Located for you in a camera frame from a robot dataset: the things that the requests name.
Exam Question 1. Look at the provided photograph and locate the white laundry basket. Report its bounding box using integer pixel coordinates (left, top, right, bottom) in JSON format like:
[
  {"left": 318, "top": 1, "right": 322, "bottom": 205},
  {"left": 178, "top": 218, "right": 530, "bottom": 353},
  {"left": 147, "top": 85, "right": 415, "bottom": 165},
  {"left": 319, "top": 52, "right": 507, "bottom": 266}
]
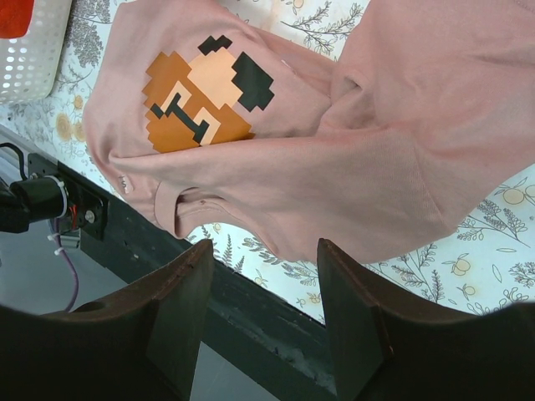
[{"left": 1, "top": 0, "right": 72, "bottom": 104}]

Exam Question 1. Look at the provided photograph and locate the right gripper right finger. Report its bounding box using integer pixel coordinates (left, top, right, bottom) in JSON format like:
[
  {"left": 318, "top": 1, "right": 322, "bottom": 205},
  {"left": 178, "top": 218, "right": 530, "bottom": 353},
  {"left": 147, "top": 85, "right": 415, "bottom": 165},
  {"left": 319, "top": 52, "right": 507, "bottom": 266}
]
[{"left": 317, "top": 239, "right": 534, "bottom": 400}]

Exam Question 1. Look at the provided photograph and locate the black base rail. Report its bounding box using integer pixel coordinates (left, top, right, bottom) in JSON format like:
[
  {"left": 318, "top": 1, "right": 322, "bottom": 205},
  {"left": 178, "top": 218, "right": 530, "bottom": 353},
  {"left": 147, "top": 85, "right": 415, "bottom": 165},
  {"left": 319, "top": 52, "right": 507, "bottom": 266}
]
[{"left": 28, "top": 153, "right": 336, "bottom": 400}]

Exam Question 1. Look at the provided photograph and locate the orange t-shirt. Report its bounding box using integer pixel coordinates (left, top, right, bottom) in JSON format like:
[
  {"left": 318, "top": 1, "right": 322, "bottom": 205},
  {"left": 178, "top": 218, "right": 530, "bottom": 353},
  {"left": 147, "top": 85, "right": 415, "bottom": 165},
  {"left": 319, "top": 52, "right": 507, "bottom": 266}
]
[{"left": 0, "top": 0, "right": 34, "bottom": 39}]

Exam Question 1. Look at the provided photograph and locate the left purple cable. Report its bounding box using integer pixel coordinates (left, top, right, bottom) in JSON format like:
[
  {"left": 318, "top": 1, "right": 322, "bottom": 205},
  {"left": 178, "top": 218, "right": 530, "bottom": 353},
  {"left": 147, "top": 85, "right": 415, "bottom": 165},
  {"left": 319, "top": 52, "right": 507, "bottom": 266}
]
[{"left": 48, "top": 216, "right": 80, "bottom": 313}]

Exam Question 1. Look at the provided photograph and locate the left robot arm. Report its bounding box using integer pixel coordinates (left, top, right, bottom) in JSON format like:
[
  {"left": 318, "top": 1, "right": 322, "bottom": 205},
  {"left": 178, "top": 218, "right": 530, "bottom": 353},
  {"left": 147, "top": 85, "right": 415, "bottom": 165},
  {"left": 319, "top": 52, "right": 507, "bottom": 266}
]
[{"left": 1, "top": 142, "right": 79, "bottom": 235}]

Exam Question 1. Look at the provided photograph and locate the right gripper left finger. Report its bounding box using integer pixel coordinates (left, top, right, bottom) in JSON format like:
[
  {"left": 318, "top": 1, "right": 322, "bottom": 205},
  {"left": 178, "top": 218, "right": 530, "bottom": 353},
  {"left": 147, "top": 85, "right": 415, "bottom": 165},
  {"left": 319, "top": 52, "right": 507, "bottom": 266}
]
[{"left": 37, "top": 239, "right": 215, "bottom": 401}]

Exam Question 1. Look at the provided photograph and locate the dusty pink graphic t-shirt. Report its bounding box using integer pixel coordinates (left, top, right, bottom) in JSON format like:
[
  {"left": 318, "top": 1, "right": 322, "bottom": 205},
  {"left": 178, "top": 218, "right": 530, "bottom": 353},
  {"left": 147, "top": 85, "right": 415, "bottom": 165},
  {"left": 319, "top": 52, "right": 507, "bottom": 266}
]
[{"left": 83, "top": 1, "right": 534, "bottom": 263}]

